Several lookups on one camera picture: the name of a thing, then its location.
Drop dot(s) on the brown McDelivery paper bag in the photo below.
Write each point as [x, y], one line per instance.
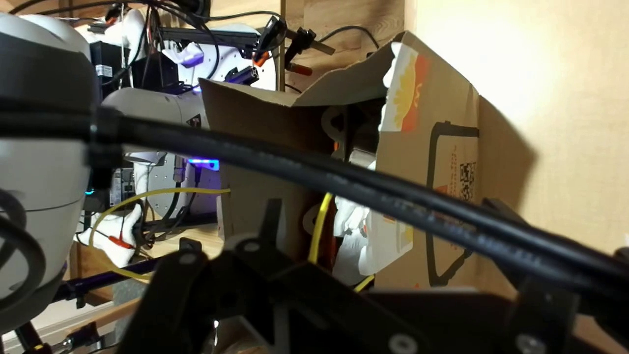
[276, 131]

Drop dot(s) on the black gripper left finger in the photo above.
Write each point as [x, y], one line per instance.
[198, 308]

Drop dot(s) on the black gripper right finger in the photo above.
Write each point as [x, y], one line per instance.
[544, 322]

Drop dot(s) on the black camera stand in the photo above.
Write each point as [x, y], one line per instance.
[263, 37]

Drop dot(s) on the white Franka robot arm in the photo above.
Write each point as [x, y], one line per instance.
[40, 178]

